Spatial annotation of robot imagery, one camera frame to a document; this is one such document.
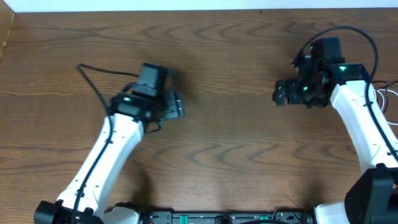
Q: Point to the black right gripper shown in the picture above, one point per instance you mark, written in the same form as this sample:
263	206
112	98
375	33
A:
280	92

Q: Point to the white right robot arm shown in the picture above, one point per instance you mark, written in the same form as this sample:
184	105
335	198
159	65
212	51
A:
325	78

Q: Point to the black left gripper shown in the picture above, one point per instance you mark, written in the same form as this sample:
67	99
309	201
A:
175	104

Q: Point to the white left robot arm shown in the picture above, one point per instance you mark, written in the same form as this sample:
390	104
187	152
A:
152	99

